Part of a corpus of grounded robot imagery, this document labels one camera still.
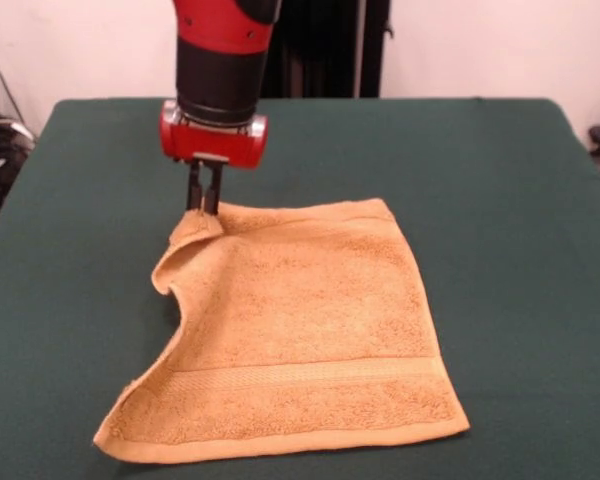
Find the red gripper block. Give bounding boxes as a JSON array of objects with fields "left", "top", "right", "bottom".
[{"left": 159, "top": 99, "right": 270, "bottom": 217}]

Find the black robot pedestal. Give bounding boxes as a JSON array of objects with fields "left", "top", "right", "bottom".
[{"left": 259, "top": 0, "right": 396, "bottom": 99}]

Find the dark green table cloth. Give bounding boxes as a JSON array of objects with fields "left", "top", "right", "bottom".
[{"left": 0, "top": 97, "right": 600, "bottom": 480}]

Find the white cable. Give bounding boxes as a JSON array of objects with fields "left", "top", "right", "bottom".
[{"left": 0, "top": 117, "right": 36, "bottom": 146}]

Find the black equipment with cables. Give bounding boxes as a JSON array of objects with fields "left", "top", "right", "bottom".
[{"left": 0, "top": 74, "right": 37, "bottom": 217}]

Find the thin grey wall cable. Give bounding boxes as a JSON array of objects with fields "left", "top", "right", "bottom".
[{"left": 0, "top": 44, "right": 24, "bottom": 124}]

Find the orange terry towel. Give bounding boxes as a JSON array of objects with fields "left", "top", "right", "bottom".
[{"left": 92, "top": 197, "right": 471, "bottom": 464}]

